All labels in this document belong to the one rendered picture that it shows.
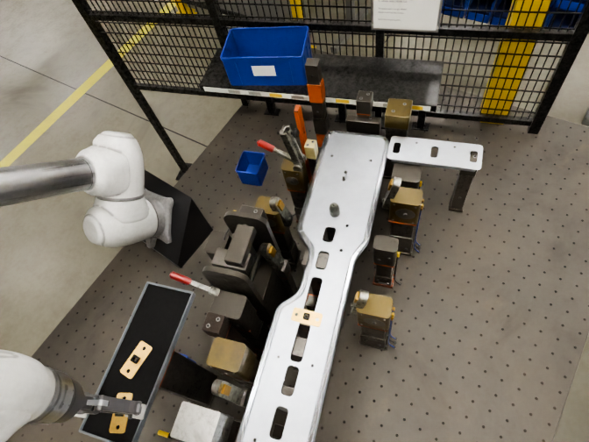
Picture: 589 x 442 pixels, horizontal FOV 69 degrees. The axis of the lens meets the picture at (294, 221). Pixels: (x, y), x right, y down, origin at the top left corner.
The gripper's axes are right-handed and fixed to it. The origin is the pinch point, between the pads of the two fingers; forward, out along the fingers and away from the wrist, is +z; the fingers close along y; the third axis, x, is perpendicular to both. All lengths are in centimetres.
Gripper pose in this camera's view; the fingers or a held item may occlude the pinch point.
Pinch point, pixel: (111, 410)
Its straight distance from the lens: 109.9
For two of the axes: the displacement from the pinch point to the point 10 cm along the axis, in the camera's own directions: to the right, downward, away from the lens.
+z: 1.5, 4.9, 8.6
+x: 0.4, -8.7, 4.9
